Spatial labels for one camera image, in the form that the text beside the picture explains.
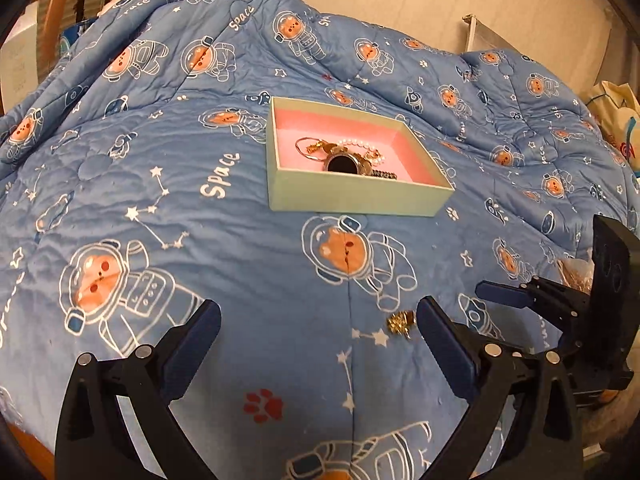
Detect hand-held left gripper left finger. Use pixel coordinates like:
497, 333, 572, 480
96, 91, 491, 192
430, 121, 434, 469
56, 299, 223, 480

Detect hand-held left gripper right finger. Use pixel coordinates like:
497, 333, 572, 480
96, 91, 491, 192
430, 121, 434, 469
416, 296, 584, 480

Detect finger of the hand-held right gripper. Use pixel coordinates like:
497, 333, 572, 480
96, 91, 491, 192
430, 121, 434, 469
475, 276, 593, 358

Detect gold chain bracelet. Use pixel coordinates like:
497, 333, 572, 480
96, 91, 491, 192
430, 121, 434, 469
385, 311, 418, 341

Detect green box with pink lining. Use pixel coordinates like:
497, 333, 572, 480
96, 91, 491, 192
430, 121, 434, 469
267, 96, 456, 218

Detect white pearl bracelet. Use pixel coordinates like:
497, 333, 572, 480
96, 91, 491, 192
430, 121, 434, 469
337, 137, 388, 166

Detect rose gold wristwatch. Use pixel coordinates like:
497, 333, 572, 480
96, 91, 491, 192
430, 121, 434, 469
322, 145, 398, 181

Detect gold ring bangle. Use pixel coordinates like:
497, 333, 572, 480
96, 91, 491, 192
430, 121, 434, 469
294, 136, 333, 162

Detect clear plastic bag brown contents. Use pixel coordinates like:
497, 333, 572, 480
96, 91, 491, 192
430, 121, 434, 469
556, 256, 596, 292

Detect blue astronaut bear blanket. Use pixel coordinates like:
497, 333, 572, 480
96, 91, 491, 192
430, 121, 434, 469
0, 0, 640, 480

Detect cream printed tote bag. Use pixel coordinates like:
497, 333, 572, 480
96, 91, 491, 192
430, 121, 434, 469
585, 80, 640, 176

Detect white cardboard box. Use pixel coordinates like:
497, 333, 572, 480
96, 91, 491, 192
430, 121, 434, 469
0, 2, 43, 111

